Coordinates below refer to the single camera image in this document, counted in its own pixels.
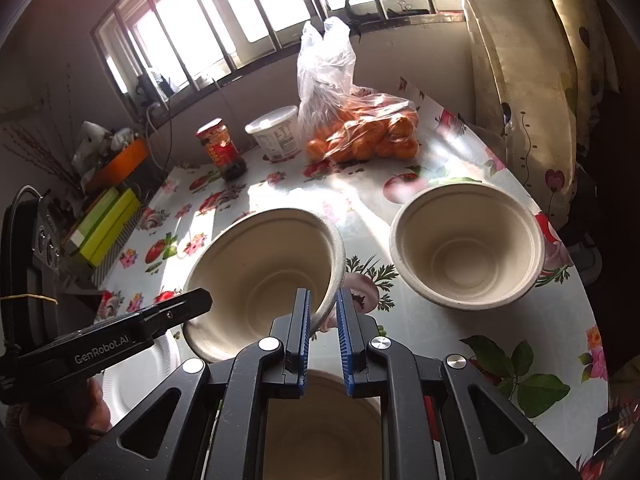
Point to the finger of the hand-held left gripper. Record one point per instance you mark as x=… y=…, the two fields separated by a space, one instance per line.
x=185 y=306

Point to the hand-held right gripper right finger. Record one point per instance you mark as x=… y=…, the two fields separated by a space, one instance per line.
x=344 y=345

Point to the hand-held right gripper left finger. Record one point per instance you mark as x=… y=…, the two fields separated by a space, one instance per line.
x=305 y=340

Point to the medium beige paper bowl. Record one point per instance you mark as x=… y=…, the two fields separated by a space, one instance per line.
x=250 y=270

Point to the large white foam plate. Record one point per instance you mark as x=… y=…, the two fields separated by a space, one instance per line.
x=145 y=380

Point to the large beige paper bowl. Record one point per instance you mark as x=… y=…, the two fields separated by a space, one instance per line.
x=320 y=430

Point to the person's left hand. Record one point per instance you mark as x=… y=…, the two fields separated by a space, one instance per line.
x=92 y=407

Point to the fruit print tablecloth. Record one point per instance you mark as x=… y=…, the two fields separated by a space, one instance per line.
x=450 y=340

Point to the green and white flat box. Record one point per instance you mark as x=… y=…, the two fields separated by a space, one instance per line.
x=82 y=225

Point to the orange tray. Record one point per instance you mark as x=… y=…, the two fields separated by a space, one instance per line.
x=120 y=165

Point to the small beige paper bowl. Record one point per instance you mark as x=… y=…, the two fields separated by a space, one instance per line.
x=467 y=250

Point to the dark sauce jar red label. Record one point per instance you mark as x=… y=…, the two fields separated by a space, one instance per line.
x=222 y=152

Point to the white plastic tub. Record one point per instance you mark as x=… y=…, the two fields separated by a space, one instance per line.
x=275 y=132

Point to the dried branches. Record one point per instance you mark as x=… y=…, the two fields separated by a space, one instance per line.
x=40 y=150

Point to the plastic bag of oranges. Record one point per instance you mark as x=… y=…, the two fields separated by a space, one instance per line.
x=360 y=130

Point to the black charger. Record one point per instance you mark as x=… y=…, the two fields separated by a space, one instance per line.
x=152 y=87

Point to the barred window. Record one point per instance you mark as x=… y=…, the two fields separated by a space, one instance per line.
x=225 y=25

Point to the floral curtain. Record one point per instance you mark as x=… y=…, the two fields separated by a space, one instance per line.
x=525 y=85

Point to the black hook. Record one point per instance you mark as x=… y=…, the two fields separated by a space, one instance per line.
x=351 y=12

